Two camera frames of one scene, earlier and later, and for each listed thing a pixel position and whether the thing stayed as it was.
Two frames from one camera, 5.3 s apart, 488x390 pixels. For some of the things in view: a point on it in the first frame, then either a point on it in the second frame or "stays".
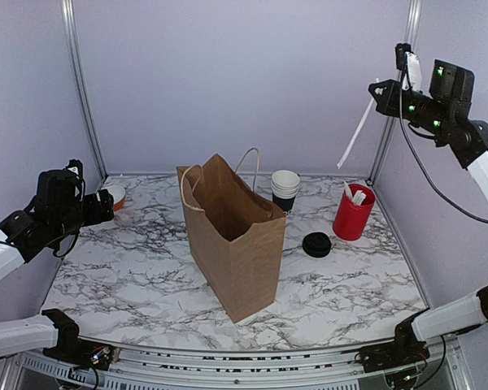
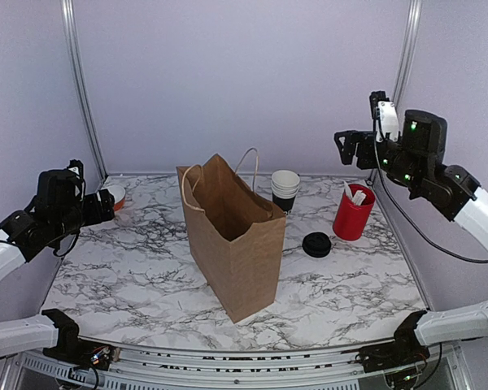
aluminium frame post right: x=411 y=32 stays
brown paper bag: x=235 y=233 stays
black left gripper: x=94 y=214 stays
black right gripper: x=385 y=105 to x=355 y=136
